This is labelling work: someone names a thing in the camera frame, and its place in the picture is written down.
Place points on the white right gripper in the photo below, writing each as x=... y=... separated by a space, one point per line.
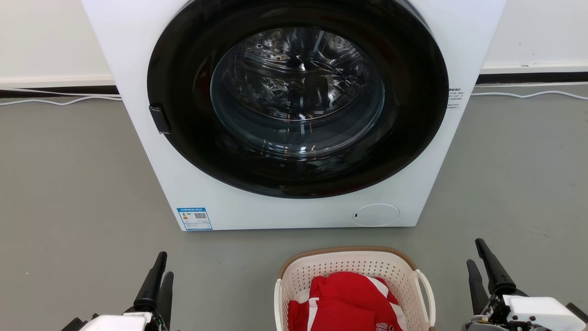
x=533 y=315

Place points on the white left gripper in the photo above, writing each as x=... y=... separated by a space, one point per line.
x=115 y=322

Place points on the cream plastic laundry basket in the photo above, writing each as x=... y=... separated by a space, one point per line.
x=298 y=276

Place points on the blue energy label sticker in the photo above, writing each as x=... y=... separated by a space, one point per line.
x=195 y=219

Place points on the round white filter cover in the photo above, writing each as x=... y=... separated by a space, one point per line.
x=375 y=215

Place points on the red and white garment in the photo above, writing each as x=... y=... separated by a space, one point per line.
x=344 y=303

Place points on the white washing machine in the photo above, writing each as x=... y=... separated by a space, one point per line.
x=294 y=214

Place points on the black round washer door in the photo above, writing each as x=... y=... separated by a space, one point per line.
x=183 y=115

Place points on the white text sticker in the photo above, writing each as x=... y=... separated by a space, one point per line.
x=455 y=98

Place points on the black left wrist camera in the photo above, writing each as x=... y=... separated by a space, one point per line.
x=71 y=325

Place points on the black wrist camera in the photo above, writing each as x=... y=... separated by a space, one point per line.
x=579 y=312
x=71 y=325

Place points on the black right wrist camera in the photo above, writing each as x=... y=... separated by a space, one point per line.
x=579 y=312

